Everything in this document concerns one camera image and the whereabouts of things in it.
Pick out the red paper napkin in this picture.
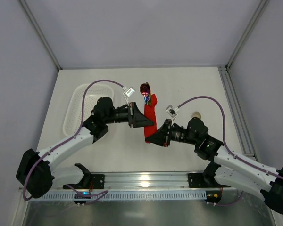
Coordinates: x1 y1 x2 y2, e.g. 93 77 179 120
144 94 158 139

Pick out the iridescent rainbow fork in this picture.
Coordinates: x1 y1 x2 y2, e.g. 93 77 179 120
144 94 150 105

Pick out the iridescent rainbow spoon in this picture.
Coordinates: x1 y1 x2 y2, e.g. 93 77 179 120
140 82 151 104

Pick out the gold knife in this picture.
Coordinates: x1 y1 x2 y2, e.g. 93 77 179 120
144 82 151 106

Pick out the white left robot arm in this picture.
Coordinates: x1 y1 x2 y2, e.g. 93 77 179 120
16 97 154 201

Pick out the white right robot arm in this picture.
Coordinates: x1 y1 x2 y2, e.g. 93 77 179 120
144 117 283 215

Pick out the beige oblong utensil tray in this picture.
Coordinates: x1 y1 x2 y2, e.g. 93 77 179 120
191 111 201 120

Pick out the white perforated plastic basket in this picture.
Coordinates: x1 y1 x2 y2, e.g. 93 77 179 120
62 84 114 137

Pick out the right black connector box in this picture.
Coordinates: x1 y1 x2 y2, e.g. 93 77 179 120
205 190 222 206

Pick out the black connector box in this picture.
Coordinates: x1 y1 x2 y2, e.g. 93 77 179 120
205 190 222 206
74 192 91 207

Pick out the left black connector box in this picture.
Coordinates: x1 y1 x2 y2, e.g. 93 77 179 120
74 192 91 207

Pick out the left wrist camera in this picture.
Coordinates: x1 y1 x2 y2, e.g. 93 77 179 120
122 86 135 105

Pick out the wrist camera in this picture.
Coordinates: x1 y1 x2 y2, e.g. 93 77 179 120
166 105 179 124
122 86 135 105

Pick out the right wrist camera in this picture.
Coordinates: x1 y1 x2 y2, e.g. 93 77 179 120
166 105 179 124

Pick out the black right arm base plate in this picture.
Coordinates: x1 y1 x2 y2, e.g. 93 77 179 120
187 172 230 188

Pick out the aluminium right side rail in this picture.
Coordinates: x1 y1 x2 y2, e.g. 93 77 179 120
218 65 259 161

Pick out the aluminium rail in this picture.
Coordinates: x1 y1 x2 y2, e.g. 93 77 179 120
218 65 259 161
18 169 277 193

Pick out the white slotted cable duct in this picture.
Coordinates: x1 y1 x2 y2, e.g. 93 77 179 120
31 190 207 202

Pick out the aluminium front rail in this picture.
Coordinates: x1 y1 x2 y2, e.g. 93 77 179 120
18 169 277 193

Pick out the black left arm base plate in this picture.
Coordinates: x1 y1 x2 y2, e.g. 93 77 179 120
68 174 105 190

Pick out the left aluminium frame post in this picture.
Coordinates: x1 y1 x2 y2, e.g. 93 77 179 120
18 0 62 71

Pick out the aluminium frame post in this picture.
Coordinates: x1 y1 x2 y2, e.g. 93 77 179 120
225 0 270 70
18 0 62 71

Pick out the right aluminium frame post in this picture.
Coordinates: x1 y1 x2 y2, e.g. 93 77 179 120
225 0 270 70

